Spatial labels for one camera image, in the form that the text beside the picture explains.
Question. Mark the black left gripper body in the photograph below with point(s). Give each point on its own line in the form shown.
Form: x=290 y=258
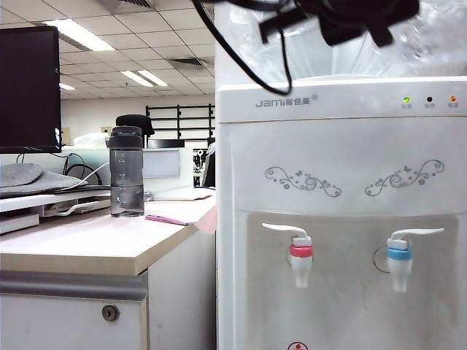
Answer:
x=357 y=18

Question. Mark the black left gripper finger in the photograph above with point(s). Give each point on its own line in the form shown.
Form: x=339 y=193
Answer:
x=281 y=22
x=381 y=36

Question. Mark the blue-collared white water tap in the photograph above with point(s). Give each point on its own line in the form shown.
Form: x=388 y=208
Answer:
x=399 y=262

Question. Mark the plastic-wrapped water jug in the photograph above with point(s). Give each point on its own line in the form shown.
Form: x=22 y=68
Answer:
x=328 y=62

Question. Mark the white water dispenser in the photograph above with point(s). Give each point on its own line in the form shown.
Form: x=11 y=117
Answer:
x=328 y=146

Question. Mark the white desk partition panel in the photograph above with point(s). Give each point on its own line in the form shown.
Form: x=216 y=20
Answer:
x=166 y=170

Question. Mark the small grey desk object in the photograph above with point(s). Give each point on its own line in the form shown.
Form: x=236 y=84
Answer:
x=147 y=197

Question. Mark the frosted glass desk partition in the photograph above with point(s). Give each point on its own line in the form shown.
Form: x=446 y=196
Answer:
x=93 y=155

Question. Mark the red-collared white water tap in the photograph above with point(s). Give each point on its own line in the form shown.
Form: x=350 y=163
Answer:
x=301 y=255

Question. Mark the ceiling air vent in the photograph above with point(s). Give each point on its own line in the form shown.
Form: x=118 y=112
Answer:
x=124 y=3
x=190 y=63

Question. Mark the ceiling light strip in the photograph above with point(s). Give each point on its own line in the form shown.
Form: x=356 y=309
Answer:
x=154 y=77
x=137 y=78

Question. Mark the black shelf rack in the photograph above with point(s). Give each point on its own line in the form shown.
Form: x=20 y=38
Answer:
x=177 y=116

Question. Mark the black hanging garment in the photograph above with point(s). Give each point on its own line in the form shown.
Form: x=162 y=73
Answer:
x=209 y=164

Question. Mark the black flat screen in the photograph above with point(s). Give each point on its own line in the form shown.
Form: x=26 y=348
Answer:
x=165 y=143

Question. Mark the black office chair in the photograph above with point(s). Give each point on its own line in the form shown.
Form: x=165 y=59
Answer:
x=134 y=120

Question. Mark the wide ceiling light panel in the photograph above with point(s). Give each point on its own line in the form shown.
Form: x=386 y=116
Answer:
x=79 y=34

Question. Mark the grey bottle with black lid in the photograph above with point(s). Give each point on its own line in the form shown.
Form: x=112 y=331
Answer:
x=126 y=164

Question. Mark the small ceiling light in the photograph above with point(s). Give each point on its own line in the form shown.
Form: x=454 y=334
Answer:
x=66 y=86

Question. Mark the pink paper sheet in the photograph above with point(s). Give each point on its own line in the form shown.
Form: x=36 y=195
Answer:
x=166 y=218

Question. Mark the beige cardboard box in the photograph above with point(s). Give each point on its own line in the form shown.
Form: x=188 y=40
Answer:
x=66 y=136

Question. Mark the black computer monitor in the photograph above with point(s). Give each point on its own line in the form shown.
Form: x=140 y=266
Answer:
x=29 y=91

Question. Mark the grey felt sleeve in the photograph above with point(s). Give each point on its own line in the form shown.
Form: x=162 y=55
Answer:
x=36 y=180

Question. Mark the white monitor riser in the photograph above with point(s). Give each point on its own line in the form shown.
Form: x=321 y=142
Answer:
x=22 y=204

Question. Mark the round metal drawer lock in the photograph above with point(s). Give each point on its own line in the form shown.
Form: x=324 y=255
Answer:
x=110 y=313

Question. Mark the white drawer cabinet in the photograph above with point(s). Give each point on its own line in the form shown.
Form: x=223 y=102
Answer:
x=54 y=328

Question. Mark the white wall socket plate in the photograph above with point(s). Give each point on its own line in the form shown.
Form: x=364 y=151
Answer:
x=105 y=129

